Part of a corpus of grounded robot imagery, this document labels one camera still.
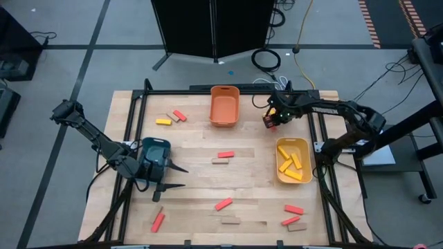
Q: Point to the black equipment cart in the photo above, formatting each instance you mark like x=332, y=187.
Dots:
x=408, y=162

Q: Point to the black machine stand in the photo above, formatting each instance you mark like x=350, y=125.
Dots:
x=427, y=65

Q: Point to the yellow plastic bin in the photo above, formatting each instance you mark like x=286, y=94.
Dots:
x=306, y=148

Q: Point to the black folding partition screen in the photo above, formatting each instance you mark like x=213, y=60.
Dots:
x=187, y=27

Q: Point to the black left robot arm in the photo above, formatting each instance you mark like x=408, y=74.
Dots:
x=90, y=133

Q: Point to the teal plastic bin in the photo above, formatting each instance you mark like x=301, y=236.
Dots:
x=154, y=147

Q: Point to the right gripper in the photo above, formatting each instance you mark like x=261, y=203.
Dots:
x=287, y=103

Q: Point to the black desk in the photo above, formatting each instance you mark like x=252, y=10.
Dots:
x=17, y=34

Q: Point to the dark equipment box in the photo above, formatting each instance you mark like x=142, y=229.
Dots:
x=8, y=110

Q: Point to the white paper sheet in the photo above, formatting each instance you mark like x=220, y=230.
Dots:
x=380, y=157

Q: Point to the pink round object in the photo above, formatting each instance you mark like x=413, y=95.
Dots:
x=420, y=247

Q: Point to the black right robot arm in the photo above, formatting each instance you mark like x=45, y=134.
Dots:
x=346, y=110

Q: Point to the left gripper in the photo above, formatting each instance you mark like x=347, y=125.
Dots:
x=152, y=173

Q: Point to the orange plastic bin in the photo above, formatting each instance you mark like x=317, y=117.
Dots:
x=225, y=107

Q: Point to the long black bar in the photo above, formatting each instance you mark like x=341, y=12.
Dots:
x=200, y=87

